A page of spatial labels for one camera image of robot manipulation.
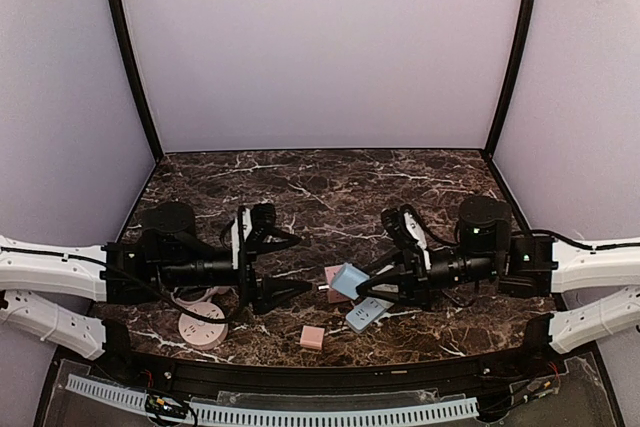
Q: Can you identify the blue power strip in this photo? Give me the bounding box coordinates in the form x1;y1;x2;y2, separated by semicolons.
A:
345;297;393;333

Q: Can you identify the blue charger plug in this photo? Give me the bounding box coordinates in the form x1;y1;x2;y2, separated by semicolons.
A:
331;263;370;300

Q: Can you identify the pink cube socket adapter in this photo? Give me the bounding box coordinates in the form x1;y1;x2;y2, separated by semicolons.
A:
318;265;349;304

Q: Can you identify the pink charger plug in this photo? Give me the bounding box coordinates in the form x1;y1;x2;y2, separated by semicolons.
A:
299;325;325;350

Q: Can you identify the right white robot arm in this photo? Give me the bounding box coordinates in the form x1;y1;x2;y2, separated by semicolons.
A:
356;196;639;354

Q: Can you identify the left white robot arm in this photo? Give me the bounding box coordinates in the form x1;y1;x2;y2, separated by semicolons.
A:
1;202;312;364

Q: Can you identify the pink round power socket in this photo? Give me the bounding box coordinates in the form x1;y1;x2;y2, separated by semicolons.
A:
178;314;228;350

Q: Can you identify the small circuit board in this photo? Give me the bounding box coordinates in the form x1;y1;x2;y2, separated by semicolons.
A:
144;394;189;418

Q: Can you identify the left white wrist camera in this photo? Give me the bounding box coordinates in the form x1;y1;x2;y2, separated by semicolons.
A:
229;203;276;270

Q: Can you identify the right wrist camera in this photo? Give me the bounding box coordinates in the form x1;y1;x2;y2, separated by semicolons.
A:
381;204;431;271

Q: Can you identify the black front rail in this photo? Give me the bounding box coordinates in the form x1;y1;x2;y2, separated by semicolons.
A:
87;347;587;398

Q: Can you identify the right grey cable duct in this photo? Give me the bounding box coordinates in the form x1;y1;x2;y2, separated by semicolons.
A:
192;398;479;427

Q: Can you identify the grey cable duct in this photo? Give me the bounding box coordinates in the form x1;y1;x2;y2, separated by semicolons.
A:
65;374;147;415
192;398;479;427

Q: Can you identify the left grey cable duct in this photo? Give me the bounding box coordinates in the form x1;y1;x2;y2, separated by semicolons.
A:
65;374;147;415

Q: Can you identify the right black frame post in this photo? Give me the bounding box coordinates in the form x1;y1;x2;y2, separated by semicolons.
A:
483;0;535;161

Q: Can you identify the black frame post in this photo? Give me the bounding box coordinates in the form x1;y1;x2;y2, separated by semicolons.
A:
483;0;535;161
107;0;164;164

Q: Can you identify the left black frame post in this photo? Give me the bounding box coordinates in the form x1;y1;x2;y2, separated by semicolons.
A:
107;0;164;164

